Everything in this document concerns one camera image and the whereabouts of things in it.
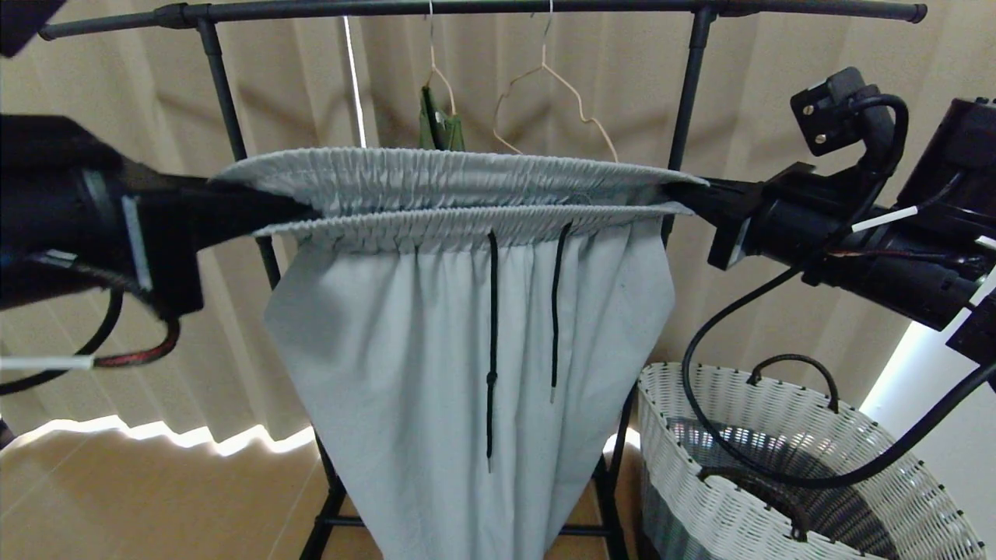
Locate beige curtain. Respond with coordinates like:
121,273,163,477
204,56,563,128
0,0,996,456

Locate pale grey shorts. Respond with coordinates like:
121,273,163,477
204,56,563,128
210,146,709,560

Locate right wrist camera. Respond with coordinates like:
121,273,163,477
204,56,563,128
790,66,911,184

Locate pink clothes hanger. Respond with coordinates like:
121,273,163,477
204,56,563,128
423,0,458,117
493,0,619,164

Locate white laundry basket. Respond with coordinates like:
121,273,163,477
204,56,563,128
637,354,985,560

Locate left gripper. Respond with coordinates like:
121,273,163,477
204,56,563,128
0,117,207,320

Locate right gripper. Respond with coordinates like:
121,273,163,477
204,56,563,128
704,162,919,296

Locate black clothes rack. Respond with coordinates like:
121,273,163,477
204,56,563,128
37,0,928,560

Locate green printed T-shirt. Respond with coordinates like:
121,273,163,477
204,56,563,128
418,84,468,152

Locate black cable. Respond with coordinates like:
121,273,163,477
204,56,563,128
682,93,996,491
0,289,125,396

